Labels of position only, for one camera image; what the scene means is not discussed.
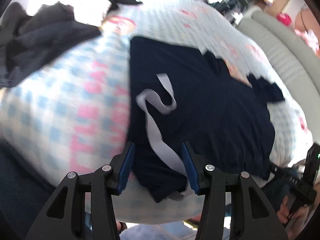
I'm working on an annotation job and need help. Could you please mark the navy shorts with white stripes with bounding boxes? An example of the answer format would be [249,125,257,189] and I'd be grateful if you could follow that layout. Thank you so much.
[127,36,277,203]

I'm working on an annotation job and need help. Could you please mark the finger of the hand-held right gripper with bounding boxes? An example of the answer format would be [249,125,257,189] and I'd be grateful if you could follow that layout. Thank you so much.
[271,165,304,188]

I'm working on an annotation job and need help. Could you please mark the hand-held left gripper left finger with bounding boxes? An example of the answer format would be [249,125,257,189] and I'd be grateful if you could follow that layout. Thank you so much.
[25,141,137,240]

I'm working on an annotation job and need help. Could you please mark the blue checked printed blanket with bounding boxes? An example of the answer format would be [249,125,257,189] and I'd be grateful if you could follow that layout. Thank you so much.
[0,0,315,228]

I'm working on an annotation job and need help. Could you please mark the pink white plush toy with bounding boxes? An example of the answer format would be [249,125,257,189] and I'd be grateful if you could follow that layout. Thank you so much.
[295,29,320,53]

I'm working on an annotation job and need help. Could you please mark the folded navy garment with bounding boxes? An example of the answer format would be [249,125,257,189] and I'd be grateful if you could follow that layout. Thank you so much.
[246,74,285,103]

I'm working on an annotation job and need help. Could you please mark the person's light blue top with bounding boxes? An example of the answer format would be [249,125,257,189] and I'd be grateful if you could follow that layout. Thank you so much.
[120,221,233,240]

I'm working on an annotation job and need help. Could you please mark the person's right hand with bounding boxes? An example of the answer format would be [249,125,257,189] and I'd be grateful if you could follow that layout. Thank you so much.
[277,196,316,240]

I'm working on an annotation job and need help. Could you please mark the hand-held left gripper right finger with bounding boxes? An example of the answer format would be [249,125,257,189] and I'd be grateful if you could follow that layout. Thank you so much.
[180,141,288,240]

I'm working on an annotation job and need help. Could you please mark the open closet with hanging clothes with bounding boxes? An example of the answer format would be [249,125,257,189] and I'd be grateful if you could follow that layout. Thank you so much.
[190,0,253,23]

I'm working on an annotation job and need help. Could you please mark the black cloth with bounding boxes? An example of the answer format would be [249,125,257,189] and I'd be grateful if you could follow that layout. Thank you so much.
[0,1,103,88]

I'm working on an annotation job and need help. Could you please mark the pink white frilly garment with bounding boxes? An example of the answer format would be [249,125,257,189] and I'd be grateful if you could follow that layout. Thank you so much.
[25,0,113,27]

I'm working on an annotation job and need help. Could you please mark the round pink plush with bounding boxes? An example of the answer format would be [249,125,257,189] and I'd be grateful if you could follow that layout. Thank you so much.
[277,12,292,26]

